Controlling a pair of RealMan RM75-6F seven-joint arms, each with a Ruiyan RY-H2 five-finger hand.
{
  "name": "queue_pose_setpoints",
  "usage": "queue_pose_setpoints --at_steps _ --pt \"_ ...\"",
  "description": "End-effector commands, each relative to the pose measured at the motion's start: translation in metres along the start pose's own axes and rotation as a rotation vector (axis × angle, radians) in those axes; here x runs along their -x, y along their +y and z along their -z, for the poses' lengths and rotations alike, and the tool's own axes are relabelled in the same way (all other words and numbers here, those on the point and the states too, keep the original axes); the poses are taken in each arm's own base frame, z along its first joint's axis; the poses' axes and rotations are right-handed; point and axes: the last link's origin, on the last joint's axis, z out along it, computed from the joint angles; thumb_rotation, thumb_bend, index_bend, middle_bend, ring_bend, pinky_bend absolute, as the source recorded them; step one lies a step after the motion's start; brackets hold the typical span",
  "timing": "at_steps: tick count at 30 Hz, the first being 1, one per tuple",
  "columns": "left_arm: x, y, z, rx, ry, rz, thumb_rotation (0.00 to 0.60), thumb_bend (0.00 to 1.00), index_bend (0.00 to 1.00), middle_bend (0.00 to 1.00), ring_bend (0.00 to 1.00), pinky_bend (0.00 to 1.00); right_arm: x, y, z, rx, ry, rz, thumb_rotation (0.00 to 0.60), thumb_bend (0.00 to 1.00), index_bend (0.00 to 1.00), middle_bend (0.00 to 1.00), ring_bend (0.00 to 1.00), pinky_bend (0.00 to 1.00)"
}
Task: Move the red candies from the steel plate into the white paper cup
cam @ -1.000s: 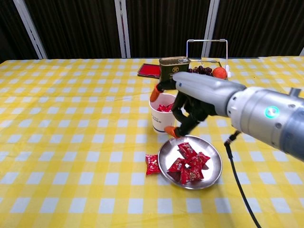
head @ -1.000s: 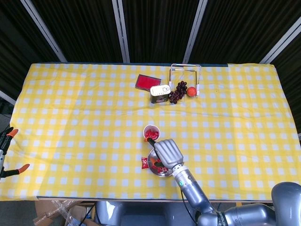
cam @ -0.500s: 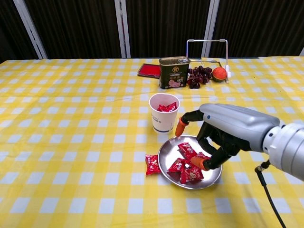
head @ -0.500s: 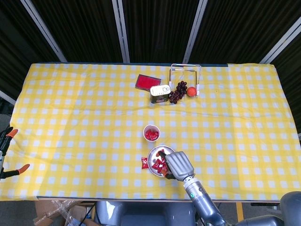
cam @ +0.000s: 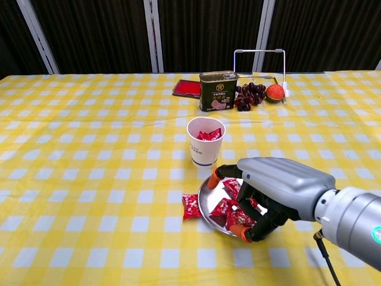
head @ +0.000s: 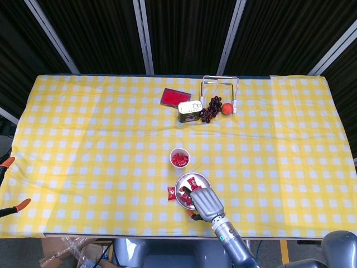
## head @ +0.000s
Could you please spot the dark purple grape bunch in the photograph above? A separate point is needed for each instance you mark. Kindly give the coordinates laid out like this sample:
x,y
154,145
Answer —
x,y
213,104

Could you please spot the white partition post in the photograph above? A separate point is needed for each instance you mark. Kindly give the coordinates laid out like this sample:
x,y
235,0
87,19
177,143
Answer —
x,y
53,36
143,36
8,115
332,48
231,36

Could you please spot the orange red round fruit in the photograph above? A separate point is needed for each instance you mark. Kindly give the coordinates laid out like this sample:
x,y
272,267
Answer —
x,y
227,109

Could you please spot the black curtain panel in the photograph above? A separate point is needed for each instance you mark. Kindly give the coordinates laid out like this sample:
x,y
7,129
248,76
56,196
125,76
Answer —
x,y
279,33
16,56
97,33
189,33
348,97

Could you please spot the round metal plate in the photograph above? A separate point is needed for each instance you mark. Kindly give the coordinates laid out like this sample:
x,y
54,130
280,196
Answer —
x,y
202,180

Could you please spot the grey robot torso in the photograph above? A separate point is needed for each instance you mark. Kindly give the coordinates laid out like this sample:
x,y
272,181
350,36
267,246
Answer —
x,y
173,254

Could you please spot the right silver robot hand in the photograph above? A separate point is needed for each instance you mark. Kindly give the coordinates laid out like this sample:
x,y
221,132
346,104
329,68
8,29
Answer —
x,y
207,205

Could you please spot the white paper cup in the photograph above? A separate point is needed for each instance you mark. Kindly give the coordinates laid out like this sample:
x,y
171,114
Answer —
x,y
180,166

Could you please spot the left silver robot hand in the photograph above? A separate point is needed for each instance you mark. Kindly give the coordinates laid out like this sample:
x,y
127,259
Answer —
x,y
9,161

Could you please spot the brown cardboard box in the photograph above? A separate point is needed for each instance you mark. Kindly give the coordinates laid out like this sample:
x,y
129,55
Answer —
x,y
51,247

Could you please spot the luncheon meat tin can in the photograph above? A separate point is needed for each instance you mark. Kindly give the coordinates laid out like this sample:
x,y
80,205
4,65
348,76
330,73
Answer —
x,y
189,110

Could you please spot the red candy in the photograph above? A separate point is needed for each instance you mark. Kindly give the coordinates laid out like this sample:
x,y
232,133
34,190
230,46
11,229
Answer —
x,y
175,158
193,183
171,193
189,205
184,198
182,157
180,162

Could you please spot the yellow white checked tablecloth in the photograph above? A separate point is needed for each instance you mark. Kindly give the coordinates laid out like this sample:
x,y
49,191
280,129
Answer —
x,y
111,139

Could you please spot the red rectangular tray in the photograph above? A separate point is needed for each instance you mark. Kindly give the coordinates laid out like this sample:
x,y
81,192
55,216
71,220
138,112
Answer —
x,y
174,97

